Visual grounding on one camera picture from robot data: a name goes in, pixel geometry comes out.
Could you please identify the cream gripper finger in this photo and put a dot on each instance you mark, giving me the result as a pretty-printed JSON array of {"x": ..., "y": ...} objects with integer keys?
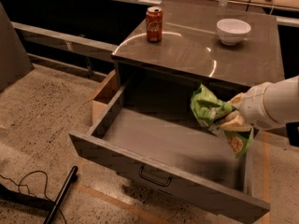
[
  {"x": 237, "y": 99},
  {"x": 234, "y": 122}
]

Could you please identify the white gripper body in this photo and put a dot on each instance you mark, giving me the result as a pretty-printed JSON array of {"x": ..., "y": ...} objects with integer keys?
[{"x": 255, "y": 105}]

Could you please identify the green rice chip bag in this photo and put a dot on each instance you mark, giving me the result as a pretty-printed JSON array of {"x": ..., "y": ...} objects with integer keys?
[{"x": 209, "y": 110}]

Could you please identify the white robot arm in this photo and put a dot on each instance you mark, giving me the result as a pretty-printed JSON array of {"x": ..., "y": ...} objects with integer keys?
[{"x": 282, "y": 100}]

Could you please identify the open grey metal drawer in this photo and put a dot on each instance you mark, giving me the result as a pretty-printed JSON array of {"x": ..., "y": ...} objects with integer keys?
[{"x": 204, "y": 169}]

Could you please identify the grey metal cabinet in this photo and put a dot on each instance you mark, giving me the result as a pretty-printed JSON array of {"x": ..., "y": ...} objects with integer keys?
[{"x": 161, "y": 77}]

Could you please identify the white ceramic bowl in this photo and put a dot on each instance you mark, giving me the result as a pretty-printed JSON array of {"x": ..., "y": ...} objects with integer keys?
[{"x": 232, "y": 31}]

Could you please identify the orange soda can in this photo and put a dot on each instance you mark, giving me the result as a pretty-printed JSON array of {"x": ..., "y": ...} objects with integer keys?
[{"x": 154, "y": 24}]

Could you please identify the cardboard box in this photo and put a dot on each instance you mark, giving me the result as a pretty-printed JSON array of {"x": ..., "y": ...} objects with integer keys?
[{"x": 102, "y": 95}]

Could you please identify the black metal stand leg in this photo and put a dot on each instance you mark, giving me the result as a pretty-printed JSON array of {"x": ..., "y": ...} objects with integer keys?
[{"x": 71, "y": 178}]

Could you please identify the black drawer handle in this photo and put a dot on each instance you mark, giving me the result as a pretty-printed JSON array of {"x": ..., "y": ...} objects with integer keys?
[{"x": 154, "y": 179}]

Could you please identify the grey metal shelf rail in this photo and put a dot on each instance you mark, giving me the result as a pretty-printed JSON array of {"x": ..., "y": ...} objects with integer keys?
[{"x": 72, "y": 43}]

